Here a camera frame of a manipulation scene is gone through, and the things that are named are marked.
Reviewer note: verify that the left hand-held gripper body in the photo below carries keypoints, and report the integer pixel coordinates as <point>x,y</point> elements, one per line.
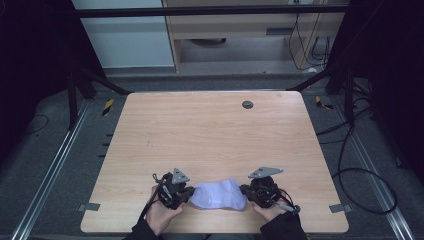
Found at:
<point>171,190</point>

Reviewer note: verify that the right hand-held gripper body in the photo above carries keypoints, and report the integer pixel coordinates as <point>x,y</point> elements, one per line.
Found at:
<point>265,190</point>

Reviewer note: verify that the person's right hand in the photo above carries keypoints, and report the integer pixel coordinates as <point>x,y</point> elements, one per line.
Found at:
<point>271,213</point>

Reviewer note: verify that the person's left hand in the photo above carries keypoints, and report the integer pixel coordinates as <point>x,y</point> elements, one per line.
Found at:
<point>161,216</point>

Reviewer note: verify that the grey tape piece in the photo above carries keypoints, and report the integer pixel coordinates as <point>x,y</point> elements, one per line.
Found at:
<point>88,206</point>
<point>340,208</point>

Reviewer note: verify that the yellow black hazard tape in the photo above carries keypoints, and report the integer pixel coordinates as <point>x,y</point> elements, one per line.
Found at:
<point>108,106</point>
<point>322,103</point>

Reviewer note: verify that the light wooden desk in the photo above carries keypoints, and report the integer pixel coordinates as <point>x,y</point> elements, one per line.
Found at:
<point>233,30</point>

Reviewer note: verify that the white cabinet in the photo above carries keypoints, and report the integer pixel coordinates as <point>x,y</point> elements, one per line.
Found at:
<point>126,36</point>

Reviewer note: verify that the aluminium floor rail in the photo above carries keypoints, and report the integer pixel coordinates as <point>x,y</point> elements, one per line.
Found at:
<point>50,173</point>
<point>376,180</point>

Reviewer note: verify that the black frame stand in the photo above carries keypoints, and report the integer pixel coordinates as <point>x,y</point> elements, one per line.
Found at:
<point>72,100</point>
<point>348,100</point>

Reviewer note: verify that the black frame crossbar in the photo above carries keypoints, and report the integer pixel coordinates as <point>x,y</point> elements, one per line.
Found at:
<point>206,10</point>

